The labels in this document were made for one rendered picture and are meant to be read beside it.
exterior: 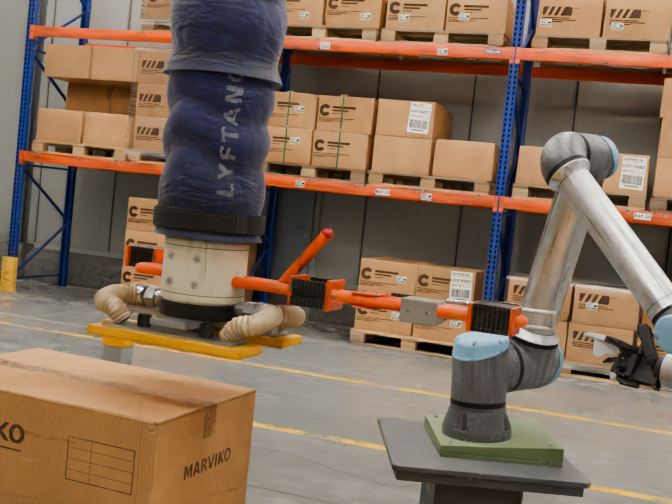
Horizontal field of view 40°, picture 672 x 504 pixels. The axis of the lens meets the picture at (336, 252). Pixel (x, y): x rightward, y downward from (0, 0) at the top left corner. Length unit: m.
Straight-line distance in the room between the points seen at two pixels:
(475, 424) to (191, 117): 1.17
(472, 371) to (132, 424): 1.05
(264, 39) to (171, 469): 0.84
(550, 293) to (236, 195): 1.07
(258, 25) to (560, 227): 1.07
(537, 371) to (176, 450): 1.17
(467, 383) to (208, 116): 1.09
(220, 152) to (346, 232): 8.83
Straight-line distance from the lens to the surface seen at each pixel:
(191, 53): 1.81
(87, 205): 12.08
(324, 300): 1.73
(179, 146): 1.81
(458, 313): 1.66
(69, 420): 1.83
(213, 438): 1.92
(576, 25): 9.01
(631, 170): 8.82
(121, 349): 2.54
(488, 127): 10.28
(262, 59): 1.82
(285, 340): 1.88
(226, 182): 1.78
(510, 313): 1.63
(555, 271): 2.53
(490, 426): 2.50
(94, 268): 11.85
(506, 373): 2.52
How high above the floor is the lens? 1.37
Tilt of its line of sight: 3 degrees down
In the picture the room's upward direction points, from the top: 6 degrees clockwise
